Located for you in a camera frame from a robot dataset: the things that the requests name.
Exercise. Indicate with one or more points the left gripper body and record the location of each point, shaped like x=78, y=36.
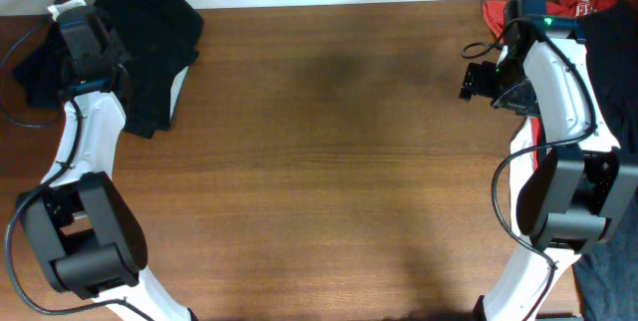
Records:
x=120, y=59

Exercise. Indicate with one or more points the black garment on right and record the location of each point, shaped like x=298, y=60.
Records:
x=607, y=276

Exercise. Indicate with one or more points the dark green shorts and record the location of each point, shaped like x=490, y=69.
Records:
x=161, y=36

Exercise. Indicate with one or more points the folded navy blue garment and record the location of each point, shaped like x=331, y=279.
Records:
x=40, y=74

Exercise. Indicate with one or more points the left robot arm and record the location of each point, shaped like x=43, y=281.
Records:
x=85, y=238

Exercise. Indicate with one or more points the red t-shirt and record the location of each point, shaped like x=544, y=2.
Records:
x=573, y=4

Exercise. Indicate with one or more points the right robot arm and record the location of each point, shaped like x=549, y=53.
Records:
x=572, y=166

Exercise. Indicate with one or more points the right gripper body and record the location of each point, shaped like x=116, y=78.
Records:
x=505, y=85

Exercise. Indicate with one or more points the white garment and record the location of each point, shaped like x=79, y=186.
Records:
x=521, y=168

